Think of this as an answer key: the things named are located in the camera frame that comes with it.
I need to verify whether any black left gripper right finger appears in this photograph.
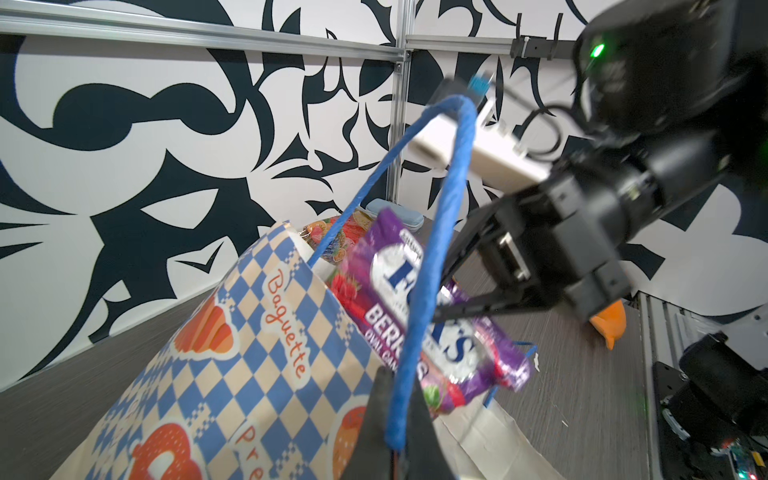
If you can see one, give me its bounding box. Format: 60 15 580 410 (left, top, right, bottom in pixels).
398 380 456 479

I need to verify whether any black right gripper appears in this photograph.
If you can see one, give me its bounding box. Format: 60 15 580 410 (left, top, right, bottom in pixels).
433 128 730 323

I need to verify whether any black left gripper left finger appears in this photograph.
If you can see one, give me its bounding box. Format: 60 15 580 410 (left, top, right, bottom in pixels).
340 367 395 480

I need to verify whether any checkered paper bag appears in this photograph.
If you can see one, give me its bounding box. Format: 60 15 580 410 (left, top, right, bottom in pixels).
50 94 568 480

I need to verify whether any purple candy bag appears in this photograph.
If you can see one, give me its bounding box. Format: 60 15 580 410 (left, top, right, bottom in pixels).
330 209 534 416

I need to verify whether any gold fruit gummy bag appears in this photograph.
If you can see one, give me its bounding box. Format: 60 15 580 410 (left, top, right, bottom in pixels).
300 208 374 265

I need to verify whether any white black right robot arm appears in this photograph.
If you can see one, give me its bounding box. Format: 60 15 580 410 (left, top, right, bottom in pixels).
434 1 767 323

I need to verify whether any orange shark plush toy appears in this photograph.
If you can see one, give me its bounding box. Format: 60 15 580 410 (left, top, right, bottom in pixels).
590 300 627 350

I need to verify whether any light blue case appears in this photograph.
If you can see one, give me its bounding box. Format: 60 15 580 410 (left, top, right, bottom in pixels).
364 198 425 232

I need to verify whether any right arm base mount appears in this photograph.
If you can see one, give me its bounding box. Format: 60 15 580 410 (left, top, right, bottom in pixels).
649 332 767 479

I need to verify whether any aluminium cage frame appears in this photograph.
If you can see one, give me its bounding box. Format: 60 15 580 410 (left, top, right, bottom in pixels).
1 1 515 215

